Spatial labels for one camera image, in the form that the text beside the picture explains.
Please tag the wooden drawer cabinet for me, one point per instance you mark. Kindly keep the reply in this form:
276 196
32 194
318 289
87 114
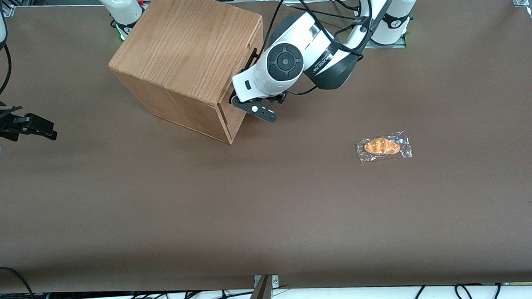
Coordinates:
185 45

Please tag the wooden drawer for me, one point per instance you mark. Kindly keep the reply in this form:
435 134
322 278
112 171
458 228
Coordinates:
242 62

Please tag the small metal edge bracket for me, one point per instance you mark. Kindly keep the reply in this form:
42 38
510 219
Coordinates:
275 281

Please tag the table cover sheet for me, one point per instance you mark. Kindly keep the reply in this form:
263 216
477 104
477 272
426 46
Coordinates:
295 211

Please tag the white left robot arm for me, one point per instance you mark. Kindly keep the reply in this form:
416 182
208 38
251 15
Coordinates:
284 63

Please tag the bread roll in clear wrapper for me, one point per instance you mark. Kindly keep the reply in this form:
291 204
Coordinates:
381 146

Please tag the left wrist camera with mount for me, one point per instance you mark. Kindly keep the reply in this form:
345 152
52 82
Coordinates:
264 116

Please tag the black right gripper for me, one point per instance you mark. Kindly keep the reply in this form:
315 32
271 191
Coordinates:
1 124

